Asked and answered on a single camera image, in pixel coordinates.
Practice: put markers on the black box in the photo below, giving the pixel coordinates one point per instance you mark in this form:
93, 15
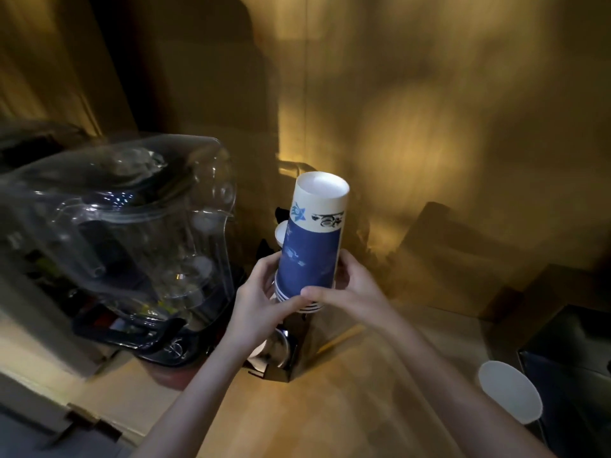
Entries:
573, 376

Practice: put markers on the stack of blue paper cups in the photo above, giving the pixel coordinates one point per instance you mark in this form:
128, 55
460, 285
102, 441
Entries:
312, 243

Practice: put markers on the person's right thumb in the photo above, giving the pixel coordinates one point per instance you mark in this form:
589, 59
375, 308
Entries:
320, 295

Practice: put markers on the small white cup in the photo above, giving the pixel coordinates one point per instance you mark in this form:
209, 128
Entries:
281, 232

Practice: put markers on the person's right forearm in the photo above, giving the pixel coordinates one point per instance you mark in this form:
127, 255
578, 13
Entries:
453, 395

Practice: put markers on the blender with clear cover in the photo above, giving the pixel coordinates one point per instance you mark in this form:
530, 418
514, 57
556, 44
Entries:
129, 224

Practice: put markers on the white paper cup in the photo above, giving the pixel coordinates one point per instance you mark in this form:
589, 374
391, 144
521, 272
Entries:
510, 391

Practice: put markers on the person's left hand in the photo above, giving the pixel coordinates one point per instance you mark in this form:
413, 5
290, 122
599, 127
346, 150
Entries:
250, 310

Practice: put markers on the person's right hand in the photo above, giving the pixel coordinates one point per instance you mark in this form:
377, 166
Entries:
360, 300

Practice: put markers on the shiny metal container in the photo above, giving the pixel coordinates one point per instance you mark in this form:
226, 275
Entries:
279, 350

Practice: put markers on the person's left thumb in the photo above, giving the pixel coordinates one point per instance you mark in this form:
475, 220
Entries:
292, 306

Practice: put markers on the person's left forearm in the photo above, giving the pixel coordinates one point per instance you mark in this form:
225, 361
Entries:
200, 400

